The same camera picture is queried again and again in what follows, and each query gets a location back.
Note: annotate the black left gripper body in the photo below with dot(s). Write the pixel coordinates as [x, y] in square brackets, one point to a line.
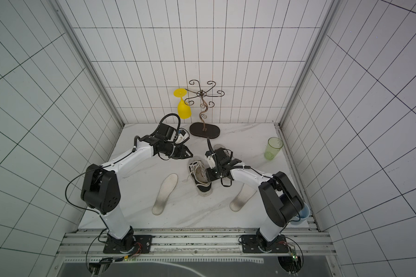
[169, 149]

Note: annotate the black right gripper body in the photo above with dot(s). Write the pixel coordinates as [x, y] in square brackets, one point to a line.
[216, 172]

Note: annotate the black white sneaker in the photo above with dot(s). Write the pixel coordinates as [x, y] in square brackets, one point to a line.
[197, 170]

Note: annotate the white insole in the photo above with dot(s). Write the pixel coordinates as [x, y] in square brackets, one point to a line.
[245, 194]
[167, 187]

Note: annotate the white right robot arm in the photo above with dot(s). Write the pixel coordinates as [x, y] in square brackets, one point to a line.
[280, 198]

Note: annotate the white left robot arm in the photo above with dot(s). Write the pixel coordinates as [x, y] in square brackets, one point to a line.
[101, 191]

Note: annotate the yellow plastic wine glass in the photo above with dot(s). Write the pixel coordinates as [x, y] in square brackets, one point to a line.
[183, 110]

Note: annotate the green plastic cup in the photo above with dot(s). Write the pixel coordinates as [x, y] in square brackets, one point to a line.
[273, 147]

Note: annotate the light blue mug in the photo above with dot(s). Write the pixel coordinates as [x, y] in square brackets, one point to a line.
[301, 216]

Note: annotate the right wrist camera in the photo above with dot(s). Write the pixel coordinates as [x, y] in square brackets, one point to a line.
[211, 159]

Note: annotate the copper wire glass rack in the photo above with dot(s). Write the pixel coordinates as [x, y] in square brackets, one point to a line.
[201, 128]

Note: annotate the aluminium mounting rail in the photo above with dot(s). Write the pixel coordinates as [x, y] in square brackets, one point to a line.
[215, 245]

